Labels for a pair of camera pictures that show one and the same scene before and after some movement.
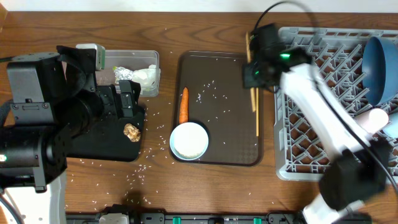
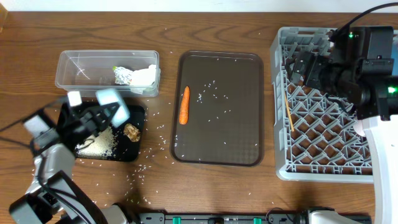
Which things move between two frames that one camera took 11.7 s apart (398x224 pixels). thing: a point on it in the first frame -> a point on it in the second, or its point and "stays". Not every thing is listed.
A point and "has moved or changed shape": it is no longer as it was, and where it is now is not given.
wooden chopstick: [257, 102] -> [289, 112]
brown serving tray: [219, 102] stays
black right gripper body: [257, 76] -> [319, 68]
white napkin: [148, 78] has moved or changed shape
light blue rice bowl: [189, 140] has moved or changed shape
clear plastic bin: [142, 66] stays
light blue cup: [392, 129] has moved or changed shape
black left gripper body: [110, 104] -> [77, 134]
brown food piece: [132, 132] stays
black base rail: [286, 218] stays
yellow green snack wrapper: [122, 73] stays
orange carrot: [183, 115] stays
